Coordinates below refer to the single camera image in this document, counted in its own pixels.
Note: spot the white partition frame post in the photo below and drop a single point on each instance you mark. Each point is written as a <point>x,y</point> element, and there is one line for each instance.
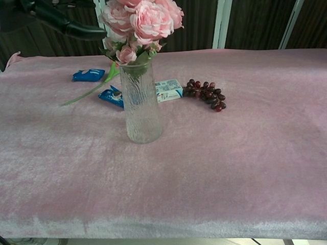
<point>221,24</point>
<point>96,10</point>
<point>292,24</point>

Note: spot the blue cookie packet pink cookie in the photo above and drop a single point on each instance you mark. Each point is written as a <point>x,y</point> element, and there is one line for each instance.
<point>88,75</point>

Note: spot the white printed carton box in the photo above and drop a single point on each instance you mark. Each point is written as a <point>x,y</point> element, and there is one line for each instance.
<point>169,89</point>

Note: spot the clear glass cup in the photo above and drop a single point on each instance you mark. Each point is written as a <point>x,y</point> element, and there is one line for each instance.
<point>143,109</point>

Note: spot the blue cookie packet dark cookie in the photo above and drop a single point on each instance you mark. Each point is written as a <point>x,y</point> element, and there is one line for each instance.
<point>112,98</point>

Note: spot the bunch of dark red grapes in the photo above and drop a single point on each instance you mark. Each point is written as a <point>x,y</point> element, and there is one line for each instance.
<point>207,94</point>

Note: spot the pink velvet tablecloth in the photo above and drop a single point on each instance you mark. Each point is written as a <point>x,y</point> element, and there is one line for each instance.
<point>204,166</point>

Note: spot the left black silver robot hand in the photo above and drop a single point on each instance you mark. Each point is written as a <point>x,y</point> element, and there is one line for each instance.
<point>81,31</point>

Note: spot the pink rose flower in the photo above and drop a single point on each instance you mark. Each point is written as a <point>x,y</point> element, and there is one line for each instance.
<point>150,23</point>

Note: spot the single orange-red tulip flower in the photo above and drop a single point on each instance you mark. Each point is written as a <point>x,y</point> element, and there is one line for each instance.
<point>88,93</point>

